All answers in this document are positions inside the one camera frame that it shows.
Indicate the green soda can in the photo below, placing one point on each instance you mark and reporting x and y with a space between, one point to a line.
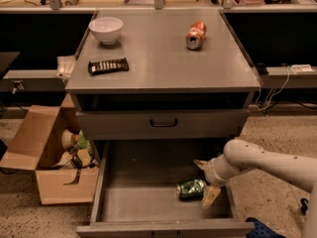
190 188

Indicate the black rod on floor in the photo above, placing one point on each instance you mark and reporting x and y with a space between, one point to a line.
304 205

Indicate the dark snack bar packet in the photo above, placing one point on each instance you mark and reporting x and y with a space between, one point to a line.
108 66

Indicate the blue perforated object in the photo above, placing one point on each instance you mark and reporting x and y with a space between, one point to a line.
260 230

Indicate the open cardboard box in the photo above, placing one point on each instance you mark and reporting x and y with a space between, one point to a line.
37 147

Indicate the grey drawer cabinet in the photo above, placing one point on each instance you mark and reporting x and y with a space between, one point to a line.
164 74

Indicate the white power strip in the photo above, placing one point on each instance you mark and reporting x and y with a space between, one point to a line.
302 68

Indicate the orange soda can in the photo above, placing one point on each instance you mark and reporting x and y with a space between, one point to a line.
196 35

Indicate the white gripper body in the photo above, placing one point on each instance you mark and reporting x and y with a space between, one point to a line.
210 172

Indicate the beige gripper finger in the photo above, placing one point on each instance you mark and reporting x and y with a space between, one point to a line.
200 164
209 195

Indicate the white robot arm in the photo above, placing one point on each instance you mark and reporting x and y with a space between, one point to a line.
239 157

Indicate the white cup in box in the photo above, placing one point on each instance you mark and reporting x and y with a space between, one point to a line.
68 139

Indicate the crumpled white plastic bag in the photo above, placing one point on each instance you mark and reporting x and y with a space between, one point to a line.
65 66

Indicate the white bowl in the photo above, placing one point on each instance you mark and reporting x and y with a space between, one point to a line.
106 30

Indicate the open grey middle drawer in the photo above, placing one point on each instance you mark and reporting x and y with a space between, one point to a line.
136 194

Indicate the closed grey top drawer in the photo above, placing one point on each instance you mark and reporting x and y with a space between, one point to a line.
162 124

